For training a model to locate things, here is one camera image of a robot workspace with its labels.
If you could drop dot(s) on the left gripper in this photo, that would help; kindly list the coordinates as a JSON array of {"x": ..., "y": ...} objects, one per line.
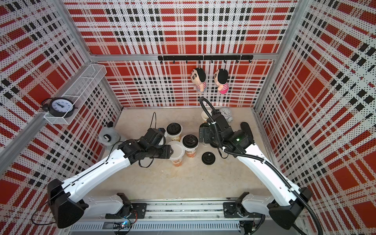
[{"x": 166, "y": 153}]

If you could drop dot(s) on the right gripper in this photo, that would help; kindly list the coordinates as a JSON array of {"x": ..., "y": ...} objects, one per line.
[{"x": 208, "y": 131}]

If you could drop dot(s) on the black lid front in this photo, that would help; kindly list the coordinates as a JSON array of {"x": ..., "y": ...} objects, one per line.
[{"x": 208, "y": 158}]

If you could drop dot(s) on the black cup lid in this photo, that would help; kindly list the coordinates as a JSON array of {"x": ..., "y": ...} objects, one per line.
[{"x": 174, "y": 129}]

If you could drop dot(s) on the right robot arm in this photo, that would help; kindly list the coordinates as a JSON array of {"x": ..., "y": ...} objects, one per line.
[{"x": 287, "y": 199}]

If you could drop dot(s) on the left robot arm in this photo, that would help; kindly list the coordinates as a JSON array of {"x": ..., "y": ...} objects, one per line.
[{"x": 69, "y": 200}]

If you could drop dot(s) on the small white clock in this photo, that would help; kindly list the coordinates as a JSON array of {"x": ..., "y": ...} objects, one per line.
[{"x": 227, "y": 113}]

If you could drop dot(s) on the black remote control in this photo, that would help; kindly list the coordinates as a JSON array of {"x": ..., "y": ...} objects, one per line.
[{"x": 245, "y": 127}]

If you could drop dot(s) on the grey plush toy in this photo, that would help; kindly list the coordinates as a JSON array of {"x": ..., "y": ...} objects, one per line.
[{"x": 109, "y": 136}]

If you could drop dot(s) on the plush doll pink striped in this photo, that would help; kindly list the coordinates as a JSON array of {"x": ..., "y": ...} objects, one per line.
[{"x": 221, "y": 78}]

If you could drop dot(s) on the plush doll blue striped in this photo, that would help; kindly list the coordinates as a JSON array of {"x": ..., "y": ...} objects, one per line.
[{"x": 198, "y": 78}]

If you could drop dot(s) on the black round alarm clock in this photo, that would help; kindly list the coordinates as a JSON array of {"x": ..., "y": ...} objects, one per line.
[{"x": 58, "y": 107}]

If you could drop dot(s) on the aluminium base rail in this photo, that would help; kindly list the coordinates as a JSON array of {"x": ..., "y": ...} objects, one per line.
[{"x": 173, "y": 215}]

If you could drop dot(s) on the black hook rail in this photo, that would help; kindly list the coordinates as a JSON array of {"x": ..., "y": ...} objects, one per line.
[{"x": 187, "y": 58}]

